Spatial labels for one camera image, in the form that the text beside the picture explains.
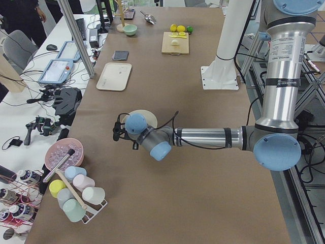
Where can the grey office chair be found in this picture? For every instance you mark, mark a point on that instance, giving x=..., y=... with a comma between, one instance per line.
x=19, y=48

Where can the yellow plastic cup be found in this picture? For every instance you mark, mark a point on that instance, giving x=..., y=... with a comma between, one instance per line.
x=56, y=186

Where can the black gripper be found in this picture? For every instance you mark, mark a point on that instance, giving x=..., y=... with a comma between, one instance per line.
x=125, y=134

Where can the grey folded cloth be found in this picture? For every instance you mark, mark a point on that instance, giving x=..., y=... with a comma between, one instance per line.
x=120, y=55

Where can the blue plastic cup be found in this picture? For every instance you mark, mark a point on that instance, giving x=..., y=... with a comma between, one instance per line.
x=72, y=171

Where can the wooden cutting board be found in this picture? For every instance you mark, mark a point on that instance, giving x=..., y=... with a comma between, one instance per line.
x=182, y=49

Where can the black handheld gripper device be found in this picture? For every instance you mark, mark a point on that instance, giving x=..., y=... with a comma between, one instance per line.
x=43, y=125

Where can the blue teach pendant near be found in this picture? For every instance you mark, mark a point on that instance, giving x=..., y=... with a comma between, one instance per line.
x=57, y=71

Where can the black plastic housing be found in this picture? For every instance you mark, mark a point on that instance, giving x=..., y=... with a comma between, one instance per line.
x=66, y=103

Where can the mint green bowl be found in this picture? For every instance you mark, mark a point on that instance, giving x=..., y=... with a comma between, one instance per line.
x=130, y=29

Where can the green lime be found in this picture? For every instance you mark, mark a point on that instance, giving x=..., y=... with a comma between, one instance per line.
x=189, y=29

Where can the mint green plastic cup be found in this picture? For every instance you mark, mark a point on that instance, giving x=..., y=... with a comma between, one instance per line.
x=73, y=210

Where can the blue teach pendant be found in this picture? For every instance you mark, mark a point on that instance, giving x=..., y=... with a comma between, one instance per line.
x=69, y=51
x=57, y=71

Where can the black keyboard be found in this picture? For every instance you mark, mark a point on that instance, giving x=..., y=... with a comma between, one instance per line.
x=81, y=27

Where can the yellow plastic knife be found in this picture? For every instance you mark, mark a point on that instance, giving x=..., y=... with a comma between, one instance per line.
x=172, y=36

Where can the aluminium frame post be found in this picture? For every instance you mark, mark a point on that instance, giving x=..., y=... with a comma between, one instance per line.
x=70, y=20

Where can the pink plastic cup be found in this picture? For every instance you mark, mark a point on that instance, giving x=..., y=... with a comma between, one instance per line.
x=81, y=182

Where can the grey plastic cup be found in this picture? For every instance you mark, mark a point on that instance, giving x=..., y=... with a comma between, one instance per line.
x=63, y=196

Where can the white plastic cup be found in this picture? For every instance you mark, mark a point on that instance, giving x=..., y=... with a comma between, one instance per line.
x=93, y=195

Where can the pink bowl with ice cubes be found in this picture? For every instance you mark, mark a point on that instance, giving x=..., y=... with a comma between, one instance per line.
x=59, y=149

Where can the wooden mug tree stand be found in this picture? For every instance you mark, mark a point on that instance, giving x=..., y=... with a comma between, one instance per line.
x=121, y=9

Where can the whole yellow lemon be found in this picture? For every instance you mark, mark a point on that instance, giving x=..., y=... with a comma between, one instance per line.
x=181, y=28
x=173, y=27

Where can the blue teach pendant far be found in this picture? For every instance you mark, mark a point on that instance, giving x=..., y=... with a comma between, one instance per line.
x=69, y=51

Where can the whole yellow lemon near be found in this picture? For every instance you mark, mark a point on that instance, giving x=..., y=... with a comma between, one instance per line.
x=173, y=27

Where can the cream rectangular tray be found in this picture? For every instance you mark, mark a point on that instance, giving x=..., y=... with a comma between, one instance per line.
x=114, y=77

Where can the whole yellow lemon far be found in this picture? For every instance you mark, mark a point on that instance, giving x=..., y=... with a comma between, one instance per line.
x=181, y=28

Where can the black computer mouse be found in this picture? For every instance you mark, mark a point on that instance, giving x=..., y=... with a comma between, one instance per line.
x=51, y=47

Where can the metal muddler black tip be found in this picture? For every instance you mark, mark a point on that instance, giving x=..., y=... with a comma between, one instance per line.
x=58, y=165

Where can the white wire cup rack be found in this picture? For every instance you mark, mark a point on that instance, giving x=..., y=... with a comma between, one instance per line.
x=92, y=212

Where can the person in black clothes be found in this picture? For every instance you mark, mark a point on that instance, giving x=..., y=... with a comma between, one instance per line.
x=25, y=16

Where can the cream round plate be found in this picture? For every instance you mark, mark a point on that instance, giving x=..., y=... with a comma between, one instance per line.
x=149, y=118

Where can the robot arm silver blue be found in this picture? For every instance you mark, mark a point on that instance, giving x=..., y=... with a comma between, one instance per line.
x=273, y=137

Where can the metal scoop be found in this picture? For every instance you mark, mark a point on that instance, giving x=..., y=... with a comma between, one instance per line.
x=149, y=18

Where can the black power adapter box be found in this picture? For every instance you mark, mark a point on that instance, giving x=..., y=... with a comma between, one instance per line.
x=93, y=38

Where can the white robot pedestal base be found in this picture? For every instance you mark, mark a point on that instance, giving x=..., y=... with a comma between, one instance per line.
x=221, y=73

